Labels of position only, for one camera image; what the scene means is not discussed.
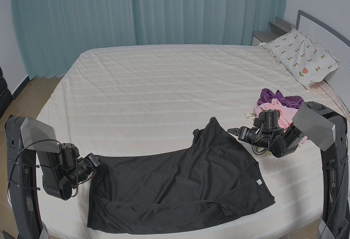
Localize white printed garment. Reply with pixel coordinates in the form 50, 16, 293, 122
244, 111, 272, 157

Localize white printed pillow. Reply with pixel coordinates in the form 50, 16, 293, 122
259, 27, 340, 90

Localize bed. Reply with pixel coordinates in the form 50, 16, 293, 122
36, 9, 350, 239

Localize black T-shirt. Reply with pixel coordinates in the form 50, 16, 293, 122
87, 116, 276, 234

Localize black cable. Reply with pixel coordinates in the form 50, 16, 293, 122
7, 139, 62, 188

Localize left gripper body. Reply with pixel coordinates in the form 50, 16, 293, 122
82, 153, 101, 175

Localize purple garment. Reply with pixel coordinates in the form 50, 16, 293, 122
257, 88, 305, 110

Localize grey white bedside table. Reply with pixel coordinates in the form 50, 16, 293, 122
252, 16, 295, 46

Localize pink garment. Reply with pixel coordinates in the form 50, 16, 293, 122
253, 98, 309, 140

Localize blue-green curtain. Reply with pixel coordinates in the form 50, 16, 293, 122
131, 0, 289, 45
11, 0, 136, 80

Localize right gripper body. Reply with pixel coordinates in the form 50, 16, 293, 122
237, 126, 260, 145

